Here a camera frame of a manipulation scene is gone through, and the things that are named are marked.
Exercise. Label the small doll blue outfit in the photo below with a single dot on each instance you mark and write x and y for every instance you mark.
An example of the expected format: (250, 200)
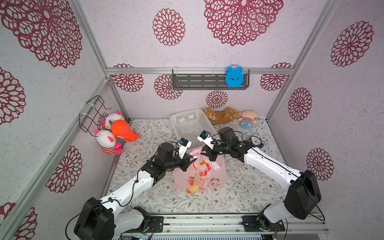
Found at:
(248, 119)

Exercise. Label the white plastic basket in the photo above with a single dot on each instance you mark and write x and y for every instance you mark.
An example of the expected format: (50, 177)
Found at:
(189, 124)

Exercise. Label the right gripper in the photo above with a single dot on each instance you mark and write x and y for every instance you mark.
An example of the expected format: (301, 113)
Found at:
(208, 151)

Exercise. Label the black wire rack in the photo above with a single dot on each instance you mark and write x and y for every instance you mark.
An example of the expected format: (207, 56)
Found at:
(88, 119)

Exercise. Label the grey wall shelf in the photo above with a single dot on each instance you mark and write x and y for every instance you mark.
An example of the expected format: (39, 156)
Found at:
(206, 81)

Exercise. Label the pink plastic bag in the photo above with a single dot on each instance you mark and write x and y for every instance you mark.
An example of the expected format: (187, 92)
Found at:
(207, 176)

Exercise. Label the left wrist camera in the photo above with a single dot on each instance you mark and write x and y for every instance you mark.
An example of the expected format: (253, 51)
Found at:
(183, 146)

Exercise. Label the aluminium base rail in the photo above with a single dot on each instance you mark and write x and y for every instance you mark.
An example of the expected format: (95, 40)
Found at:
(225, 224)

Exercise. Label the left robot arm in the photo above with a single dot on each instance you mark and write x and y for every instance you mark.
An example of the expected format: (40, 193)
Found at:
(103, 219)

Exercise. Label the blue alarm clock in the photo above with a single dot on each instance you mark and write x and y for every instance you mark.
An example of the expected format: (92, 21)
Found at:
(234, 77)

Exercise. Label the yellow banana bunch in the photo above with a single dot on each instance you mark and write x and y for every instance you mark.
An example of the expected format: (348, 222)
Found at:
(193, 189)

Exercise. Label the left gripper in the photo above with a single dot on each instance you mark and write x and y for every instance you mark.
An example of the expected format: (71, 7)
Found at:
(186, 163)

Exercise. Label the white pink plush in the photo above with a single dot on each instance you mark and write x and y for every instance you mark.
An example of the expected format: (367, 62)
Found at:
(108, 142)
(106, 121)

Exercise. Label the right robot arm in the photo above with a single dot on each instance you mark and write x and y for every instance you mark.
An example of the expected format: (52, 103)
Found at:
(303, 192)

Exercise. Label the red plush toy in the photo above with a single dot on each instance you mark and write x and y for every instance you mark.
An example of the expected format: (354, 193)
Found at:
(122, 130)

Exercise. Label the white pink plush lower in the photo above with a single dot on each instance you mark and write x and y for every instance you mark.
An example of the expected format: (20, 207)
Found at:
(108, 142)

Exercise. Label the white pink plush upper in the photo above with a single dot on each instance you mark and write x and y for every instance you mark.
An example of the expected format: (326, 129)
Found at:
(106, 121)

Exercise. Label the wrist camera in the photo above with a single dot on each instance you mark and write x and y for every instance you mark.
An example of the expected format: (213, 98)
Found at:
(183, 146)
(206, 138)

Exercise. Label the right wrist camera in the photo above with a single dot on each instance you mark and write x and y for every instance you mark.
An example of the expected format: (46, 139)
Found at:
(206, 138)

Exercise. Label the brown teddy bear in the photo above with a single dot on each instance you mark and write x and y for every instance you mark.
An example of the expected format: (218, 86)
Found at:
(222, 117)

